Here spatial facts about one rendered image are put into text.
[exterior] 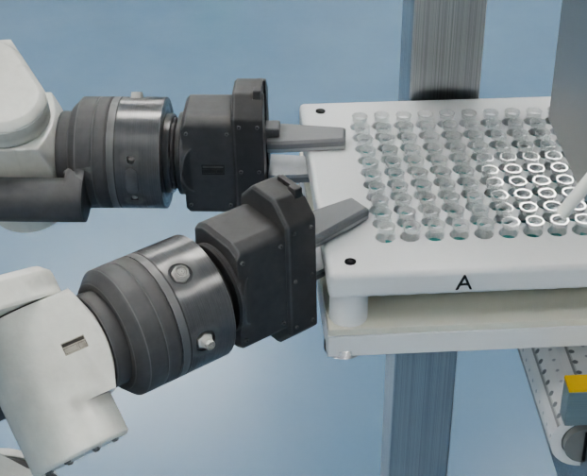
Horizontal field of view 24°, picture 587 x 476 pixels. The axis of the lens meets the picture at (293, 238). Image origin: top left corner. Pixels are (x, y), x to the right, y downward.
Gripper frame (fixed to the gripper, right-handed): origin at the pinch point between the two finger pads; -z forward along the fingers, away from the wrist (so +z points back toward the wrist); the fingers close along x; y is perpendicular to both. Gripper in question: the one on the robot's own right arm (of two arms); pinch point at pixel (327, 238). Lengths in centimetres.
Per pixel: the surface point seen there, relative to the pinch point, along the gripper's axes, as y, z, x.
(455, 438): -54, -67, 95
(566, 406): 16.4, -8.2, 9.0
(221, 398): -85, -42, 94
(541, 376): 10.3, -12.3, 12.3
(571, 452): 16.1, -9.6, 14.3
